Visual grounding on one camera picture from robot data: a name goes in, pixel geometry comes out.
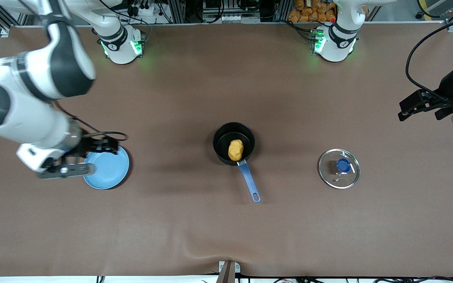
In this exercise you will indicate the blue round plate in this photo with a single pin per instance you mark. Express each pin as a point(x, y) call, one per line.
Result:
point(110, 169)

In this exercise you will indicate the white power strip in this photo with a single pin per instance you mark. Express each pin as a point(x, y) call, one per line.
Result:
point(231, 18)

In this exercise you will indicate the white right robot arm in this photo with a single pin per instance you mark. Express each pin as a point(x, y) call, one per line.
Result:
point(34, 78)

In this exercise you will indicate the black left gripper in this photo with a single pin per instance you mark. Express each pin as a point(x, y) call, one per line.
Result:
point(448, 87)

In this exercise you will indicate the box of orange items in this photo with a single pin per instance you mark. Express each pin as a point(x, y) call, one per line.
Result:
point(313, 11)

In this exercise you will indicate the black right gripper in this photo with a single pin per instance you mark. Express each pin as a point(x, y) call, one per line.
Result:
point(87, 146)

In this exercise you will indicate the brown table mat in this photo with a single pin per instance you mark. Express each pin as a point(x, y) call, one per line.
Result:
point(250, 236)

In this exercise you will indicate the metal bracket with brown post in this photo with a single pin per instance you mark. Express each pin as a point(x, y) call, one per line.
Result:
point(228, 271)

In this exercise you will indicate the yellow toy potato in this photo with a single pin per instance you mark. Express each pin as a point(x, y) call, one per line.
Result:
point(235, 150)

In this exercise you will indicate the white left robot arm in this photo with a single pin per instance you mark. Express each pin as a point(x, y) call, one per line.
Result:
point(334, 47)

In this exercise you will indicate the glass lid with blue knob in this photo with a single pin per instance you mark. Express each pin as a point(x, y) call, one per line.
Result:
point(339, 169)

